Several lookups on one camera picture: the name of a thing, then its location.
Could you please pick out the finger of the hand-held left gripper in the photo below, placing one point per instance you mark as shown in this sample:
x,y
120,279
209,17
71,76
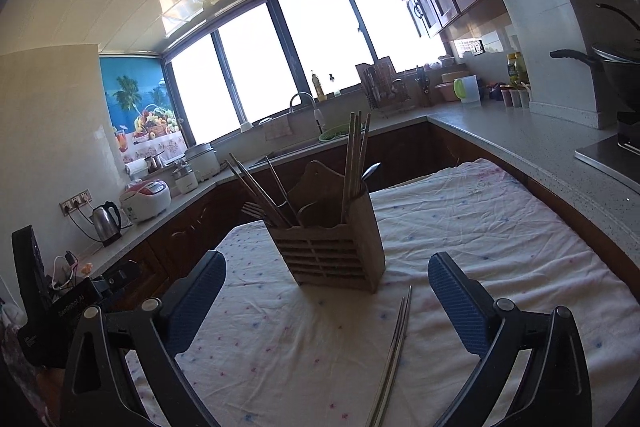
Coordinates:
x,y
117,279

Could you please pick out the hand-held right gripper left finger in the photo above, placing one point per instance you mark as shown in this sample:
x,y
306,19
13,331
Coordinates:
x,y
200,297

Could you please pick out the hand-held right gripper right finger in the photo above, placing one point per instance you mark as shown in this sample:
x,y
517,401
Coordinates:
x,y
457,302

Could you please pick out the wooden utensil holder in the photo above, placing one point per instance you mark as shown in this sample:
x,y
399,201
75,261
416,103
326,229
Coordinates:
x,y
325,257

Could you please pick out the wooden chopstick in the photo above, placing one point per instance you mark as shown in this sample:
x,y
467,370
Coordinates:
x,y
260,189
348,167
356,157
363,152
252,193

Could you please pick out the person's left forearm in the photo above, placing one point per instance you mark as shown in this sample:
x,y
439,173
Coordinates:
x,y
15,357

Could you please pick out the steel electric kettle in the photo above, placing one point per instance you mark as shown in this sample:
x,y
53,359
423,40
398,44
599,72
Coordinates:
x,y
106,224

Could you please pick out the wooden lower cabinets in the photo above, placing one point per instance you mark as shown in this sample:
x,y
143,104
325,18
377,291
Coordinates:
x,y
200,227

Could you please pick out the metal chopstick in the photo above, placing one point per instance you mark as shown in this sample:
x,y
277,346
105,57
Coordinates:
x,y
398,347
389,357

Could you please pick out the floral tablecloth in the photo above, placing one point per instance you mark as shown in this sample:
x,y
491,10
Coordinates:
x,y
500,232

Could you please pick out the red white rice cooker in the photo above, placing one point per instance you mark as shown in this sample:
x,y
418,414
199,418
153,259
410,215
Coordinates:
x,y
147,202

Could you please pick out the metal fork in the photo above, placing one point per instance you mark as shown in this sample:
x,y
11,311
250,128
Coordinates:
x,y
255,210

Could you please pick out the paper towel roll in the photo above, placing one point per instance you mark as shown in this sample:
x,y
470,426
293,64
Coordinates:
x,y
136,169

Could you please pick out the white blender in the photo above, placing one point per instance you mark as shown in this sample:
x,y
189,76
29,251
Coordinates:
x,y
185,182

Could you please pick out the small metal pot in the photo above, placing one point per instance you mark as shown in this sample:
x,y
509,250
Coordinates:
x,y
157,163

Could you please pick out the white electric cooker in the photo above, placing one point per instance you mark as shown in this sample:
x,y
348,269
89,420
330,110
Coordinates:
x,y
204,164

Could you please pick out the metal spoon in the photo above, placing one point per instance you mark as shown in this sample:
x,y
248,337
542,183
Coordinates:
x,y
371,171

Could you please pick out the dish cloth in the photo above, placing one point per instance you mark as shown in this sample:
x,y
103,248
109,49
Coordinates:
x,y
277,129

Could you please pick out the green colander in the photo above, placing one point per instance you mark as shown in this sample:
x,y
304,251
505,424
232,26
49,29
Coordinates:
x,y
332,134

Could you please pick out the pink container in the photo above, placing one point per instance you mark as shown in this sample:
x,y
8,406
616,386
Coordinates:
x,y
444,93

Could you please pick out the spice jar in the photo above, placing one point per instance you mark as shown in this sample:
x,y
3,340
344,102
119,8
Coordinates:
x,y
525,98
516,98
506,98

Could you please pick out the gas stove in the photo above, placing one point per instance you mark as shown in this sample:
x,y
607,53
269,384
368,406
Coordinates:
x,y
615,162

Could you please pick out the green white pitcher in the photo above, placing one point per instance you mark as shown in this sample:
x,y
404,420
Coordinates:
x,y
467,89

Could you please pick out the metal faucet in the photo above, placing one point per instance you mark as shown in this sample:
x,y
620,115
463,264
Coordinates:
x,y
318,119

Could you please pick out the black knife holder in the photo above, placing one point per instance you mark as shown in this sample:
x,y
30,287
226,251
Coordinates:
x,y
423,87

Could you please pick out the dish rack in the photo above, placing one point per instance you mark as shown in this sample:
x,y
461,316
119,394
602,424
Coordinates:
x,y
382,82

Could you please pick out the dish soap bottle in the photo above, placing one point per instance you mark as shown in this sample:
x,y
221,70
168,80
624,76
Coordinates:
x,y
317,89

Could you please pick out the yellow oil bottle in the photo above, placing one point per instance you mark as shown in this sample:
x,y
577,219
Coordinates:
x,y
523,68
511,69

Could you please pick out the kitchen window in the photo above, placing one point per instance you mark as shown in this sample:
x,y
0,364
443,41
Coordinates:
x,y
300,47

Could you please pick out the black wok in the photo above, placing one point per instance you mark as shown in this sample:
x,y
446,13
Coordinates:
x,y
620,82

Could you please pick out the wall power strip outlet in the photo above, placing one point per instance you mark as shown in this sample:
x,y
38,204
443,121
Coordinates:
x,y
76,202

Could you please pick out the fruit wall poster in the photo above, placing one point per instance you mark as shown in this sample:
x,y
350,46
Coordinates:
x,y
135,107

